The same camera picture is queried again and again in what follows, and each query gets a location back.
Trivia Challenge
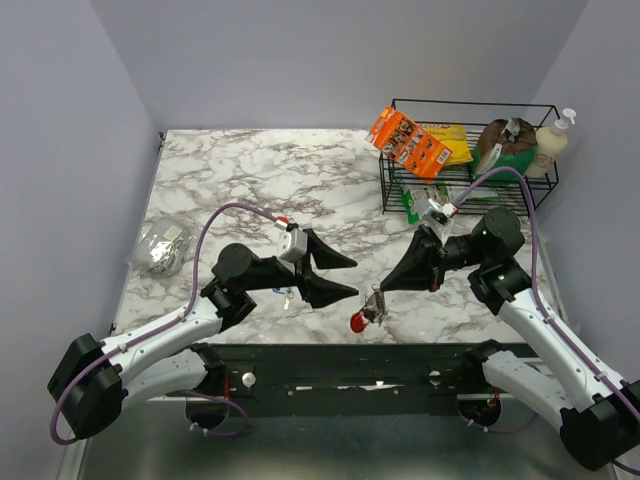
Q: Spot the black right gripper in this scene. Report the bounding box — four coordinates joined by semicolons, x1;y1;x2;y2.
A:
380;224;489;292

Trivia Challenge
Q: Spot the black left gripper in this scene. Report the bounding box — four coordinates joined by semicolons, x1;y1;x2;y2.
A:
242;229;359;309

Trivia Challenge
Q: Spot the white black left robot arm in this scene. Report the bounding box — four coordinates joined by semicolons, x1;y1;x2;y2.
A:
47;225;358;445

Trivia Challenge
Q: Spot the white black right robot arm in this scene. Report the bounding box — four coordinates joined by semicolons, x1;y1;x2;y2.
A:
380;207;639;471

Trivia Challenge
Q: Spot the blue tag small key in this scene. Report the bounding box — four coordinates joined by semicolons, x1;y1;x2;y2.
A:
272;287;294;311

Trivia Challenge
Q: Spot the green white snack packet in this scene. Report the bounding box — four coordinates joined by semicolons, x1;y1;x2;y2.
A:
400;180;500;224

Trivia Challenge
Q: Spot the orange snack box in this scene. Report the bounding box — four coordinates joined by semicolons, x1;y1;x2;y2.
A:
366;106;453;183

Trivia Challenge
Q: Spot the yellow chips bag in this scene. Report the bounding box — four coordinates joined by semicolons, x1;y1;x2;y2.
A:
422;124;472;166

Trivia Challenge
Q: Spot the green brown coffee bag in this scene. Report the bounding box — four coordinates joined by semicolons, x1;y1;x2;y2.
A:
471;117;538;178

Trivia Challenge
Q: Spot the clear bag of foil items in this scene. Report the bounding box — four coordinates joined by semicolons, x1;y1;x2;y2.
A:
130;217;193;278

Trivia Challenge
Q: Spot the white pump lotion bottle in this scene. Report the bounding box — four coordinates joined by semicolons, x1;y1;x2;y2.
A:
525;108;577;178

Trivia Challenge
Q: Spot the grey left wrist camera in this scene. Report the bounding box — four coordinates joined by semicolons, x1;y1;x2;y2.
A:
277;228;308;264

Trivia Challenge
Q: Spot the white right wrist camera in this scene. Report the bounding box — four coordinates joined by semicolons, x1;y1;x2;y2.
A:
422;198;457;244

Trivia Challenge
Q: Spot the black metal base rail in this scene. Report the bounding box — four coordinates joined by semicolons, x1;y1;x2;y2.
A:
164;342;531;417

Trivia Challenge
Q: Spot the black wire basket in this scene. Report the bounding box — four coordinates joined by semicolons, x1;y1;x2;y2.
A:
378;98;560;216

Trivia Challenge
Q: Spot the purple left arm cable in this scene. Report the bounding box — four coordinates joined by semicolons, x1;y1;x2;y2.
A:
49;202;291;446

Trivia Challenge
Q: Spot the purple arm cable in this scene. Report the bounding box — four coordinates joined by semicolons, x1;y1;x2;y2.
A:
49;202;291;446
449;167;640;476

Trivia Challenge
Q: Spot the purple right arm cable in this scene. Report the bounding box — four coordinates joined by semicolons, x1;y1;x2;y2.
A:
449;167;640;476

